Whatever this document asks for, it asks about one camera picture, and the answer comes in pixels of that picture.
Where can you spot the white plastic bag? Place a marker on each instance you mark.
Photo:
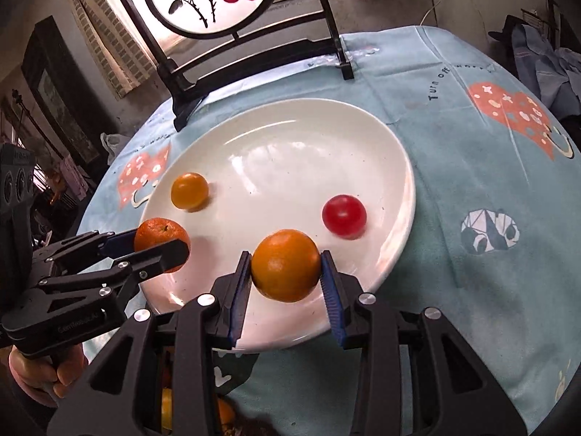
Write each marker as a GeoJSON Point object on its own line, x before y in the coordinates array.
{"type": "Point", "coordinates": [113, 145]}

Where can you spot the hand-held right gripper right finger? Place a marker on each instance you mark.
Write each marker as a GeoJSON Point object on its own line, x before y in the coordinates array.
{"type": "Point", "coordinates": [331, 302]}

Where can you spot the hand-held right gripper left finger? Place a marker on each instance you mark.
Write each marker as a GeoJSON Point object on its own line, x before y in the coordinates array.
{"type": "Point", "coordinates": [240, 300]}

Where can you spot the blue clothes pile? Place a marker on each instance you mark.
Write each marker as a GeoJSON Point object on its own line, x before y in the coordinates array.
{"type": "Point", "coordinates": [544, 72]}

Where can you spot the round painted screen black stand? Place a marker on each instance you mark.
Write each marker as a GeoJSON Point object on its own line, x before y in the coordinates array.
{"type": "Point", "coordinates": [199, 9]}

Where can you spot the checked beige curtain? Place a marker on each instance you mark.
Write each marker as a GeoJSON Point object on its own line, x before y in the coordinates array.
{"type": "Point", "coordinates": [104, 32]}

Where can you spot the large orange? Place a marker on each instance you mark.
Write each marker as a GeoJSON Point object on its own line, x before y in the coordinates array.
{"type": "Point", "coordinates": [286, 265]}

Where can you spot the yellow cherry tomato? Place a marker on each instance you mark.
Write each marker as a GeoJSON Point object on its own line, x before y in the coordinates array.
{"type": "Point", "coordinates": [189, 190]}

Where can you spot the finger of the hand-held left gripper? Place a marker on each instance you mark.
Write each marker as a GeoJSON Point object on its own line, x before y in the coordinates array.
{"type": "Point", "coordinates": [115, 243]}
{"type": "Point", "coordinates": [159, 256]}

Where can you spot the white plate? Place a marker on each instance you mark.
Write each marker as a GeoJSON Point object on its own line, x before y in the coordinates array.
{"type": "Point", "coordinates": [272, 168]}

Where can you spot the person's left hand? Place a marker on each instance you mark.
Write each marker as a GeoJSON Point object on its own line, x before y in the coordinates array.
{"type": "Point", "coordinates": [68, 370]}

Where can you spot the light blue printed tablecloth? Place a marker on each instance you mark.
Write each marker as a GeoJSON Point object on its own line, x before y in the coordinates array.
{"type": "Point", "coordinates": [454, 281]}

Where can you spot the red cherry tomato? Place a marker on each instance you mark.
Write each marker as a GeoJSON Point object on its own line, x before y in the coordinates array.
{"type": "Point", "coordinates": [344, 215]}

